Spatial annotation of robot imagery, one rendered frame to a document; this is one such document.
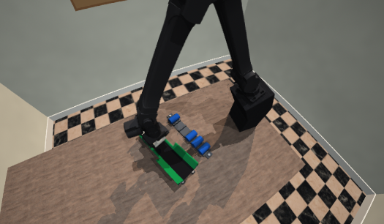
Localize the cream plastic cylinder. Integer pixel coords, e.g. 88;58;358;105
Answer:
153;137;166;148

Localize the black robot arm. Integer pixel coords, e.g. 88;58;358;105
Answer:
124;0;266;138

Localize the blue plastic bar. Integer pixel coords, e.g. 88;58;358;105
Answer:
197;142;211;155
168;113;180;124
185;130;197;142
191;135;203;148

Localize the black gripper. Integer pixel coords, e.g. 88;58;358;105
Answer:
142;122;169;148

